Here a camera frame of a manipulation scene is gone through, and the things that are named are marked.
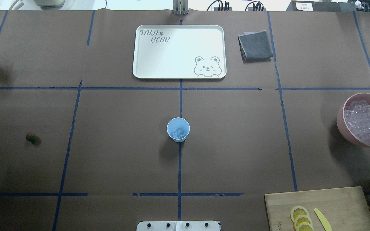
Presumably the pink ice bowl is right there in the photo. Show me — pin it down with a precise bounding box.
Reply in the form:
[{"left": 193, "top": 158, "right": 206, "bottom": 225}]
[{"left": 336, "top": 93, "right": 370, "bottom": 148}]

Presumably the light blue plastic cup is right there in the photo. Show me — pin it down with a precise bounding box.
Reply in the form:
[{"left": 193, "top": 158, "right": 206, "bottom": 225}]
[{"left": 166, "top": 117, "right": 190, "bottom": 143}]

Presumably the wooden cutting board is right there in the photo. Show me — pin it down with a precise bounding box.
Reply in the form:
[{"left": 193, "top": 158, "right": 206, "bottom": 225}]
[{"left": 265, "top": 187, "right": 370, "bottom": 231}]

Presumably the red strawberry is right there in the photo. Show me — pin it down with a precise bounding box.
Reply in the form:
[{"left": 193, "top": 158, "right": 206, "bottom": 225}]
[{"left": 25, "top": 133, "right": 37, "bottom": 143}]

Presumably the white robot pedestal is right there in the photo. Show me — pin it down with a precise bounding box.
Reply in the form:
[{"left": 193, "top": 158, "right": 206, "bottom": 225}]
[{"left": 136, "top": 220, "right": 221, "bottom": 231}]

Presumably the pile of clear ice cubes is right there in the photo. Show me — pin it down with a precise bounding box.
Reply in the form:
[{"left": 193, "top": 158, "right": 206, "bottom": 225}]
[{"left": 344, "top": 100, "right": 370, "bottom": 146}]

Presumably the lemon slices row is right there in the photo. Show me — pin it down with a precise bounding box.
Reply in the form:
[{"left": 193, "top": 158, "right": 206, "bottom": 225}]
[{"left": 290, "top": 206, "right": 314, "bottom": 231}]

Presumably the yellow plastic knife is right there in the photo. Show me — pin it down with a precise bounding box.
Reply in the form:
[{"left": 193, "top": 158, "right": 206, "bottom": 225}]
[{"left": 314, "top": 209, "right": 332, "bottom": 231}]

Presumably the aluminium frame post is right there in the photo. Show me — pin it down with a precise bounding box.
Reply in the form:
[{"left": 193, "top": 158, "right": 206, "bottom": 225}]
[{"left": 173, "top": 0, "right": 189, "bottom": 15}]

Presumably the cream bear tray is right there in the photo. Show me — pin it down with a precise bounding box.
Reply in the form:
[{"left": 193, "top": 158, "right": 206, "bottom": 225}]
[{"left": 132, "top": 25, "right": 227, "bottom": 79}]

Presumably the grey folded cloth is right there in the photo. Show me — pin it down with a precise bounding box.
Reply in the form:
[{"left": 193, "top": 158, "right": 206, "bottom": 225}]
[{"left": 238, "top": 30, "right": 273, "bottom": 61}]

